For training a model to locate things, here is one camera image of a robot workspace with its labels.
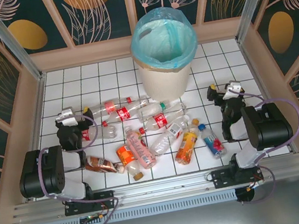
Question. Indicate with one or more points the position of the clear cola bottle red label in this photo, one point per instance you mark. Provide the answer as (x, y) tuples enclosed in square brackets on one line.
[(104, 132), (160, 120), (122, 114)]

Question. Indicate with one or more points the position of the clear bottle narrow red label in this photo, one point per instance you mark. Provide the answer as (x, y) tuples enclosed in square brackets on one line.
[(110, 107)]

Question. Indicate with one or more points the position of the blue cap water bottle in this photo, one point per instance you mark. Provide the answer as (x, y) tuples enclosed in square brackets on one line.
[(213, 143)]

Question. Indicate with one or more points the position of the crushed brown bottle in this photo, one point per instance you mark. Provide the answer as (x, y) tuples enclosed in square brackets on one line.
[(101, 164)]

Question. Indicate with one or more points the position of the clear bottle green cap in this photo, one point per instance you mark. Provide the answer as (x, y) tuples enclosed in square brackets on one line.
[(163, 105)]

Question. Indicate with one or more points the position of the orange juice bottle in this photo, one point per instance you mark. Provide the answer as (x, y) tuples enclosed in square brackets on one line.
[(186, 146)]

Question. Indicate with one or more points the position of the pink drink bottle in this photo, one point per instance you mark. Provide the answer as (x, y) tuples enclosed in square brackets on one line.
[(139, 148)]

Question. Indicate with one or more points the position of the clear bottle white label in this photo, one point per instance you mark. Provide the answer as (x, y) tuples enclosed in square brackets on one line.
[(165, 139)]

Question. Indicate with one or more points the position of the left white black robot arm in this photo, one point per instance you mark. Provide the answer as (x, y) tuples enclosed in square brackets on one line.
[(50, 169)]

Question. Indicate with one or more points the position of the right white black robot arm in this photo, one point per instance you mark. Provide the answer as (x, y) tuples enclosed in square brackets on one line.
[(269, 126)]

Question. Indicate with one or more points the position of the cream waste bin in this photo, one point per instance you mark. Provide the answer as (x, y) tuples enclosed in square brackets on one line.
[(162, 84)]

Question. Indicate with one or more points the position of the blue plastic bin liner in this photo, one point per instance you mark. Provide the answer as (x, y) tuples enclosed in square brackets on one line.
[(181, 26)]

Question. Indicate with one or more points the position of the orange label bottle brown cap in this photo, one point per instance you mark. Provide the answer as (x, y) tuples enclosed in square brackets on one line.
[(125, 156)]

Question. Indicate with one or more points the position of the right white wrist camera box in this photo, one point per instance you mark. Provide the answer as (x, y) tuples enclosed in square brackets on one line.
[(232, 86)]

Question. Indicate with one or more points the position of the aluminium mounting rail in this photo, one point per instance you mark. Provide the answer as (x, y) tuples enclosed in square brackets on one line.
[(165, 188)]

